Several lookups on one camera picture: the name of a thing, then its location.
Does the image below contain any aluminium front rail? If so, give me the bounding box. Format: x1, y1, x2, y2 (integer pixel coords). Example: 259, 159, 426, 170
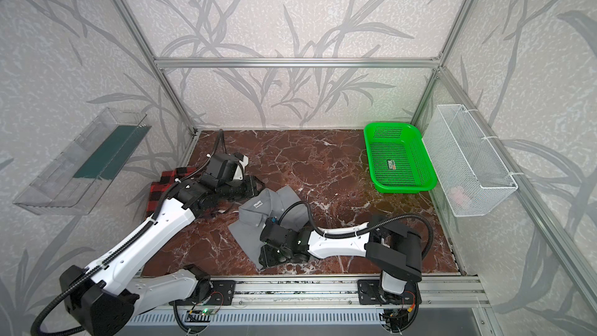
130, 276, 491, 311

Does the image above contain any red black plaid folded shirt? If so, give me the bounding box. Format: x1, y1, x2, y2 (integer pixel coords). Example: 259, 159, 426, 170
146, 166, 197, 217

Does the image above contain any clear plastic wall bin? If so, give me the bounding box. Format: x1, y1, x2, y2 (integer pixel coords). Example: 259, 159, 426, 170
13, 108, 151, 216

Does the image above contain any white wire mesh basket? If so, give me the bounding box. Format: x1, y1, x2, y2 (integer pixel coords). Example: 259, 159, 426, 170
423, 104, 519, 218

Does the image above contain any pink item in wire basket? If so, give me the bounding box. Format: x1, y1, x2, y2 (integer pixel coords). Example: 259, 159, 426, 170
449, 186, 472, 208

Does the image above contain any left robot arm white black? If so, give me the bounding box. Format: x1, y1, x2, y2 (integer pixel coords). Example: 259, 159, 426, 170
30, 149, 264, 335

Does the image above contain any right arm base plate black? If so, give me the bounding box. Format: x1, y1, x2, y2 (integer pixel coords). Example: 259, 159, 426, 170
357, 279, 421, 306

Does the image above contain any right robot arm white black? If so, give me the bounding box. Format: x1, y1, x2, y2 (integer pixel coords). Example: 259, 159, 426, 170
259, 201, 435, 313

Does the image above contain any green plastic basket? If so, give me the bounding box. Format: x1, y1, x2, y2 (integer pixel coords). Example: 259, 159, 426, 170
364, 122, 438, 194

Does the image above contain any grey long sleeve shirt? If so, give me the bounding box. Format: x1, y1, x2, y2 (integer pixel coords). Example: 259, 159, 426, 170
229, 186, 300, 271

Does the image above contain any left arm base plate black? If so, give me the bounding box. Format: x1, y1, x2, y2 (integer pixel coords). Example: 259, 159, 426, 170
205, 280, 236, 306

